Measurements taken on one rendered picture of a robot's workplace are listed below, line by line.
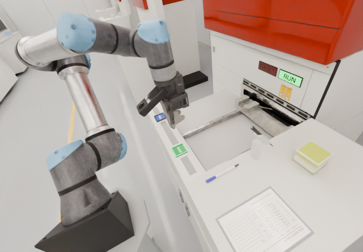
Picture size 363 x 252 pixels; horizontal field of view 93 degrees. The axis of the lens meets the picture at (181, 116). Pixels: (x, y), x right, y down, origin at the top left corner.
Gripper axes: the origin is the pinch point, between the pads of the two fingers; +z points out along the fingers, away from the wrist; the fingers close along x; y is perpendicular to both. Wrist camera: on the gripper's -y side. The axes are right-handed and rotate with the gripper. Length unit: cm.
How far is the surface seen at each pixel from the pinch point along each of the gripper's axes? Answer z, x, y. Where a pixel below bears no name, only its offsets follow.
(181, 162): 14.7, -5.9, -0.9
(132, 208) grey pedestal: 28.7, -5.8, -26.4
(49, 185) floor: 111, 110, -125
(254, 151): 10.5, -18.6, 23.4
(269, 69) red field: 1, 11, 58
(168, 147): 14.7, 4.1, -2.7
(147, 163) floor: 111, 80, -21
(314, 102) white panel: 7, -14, 59
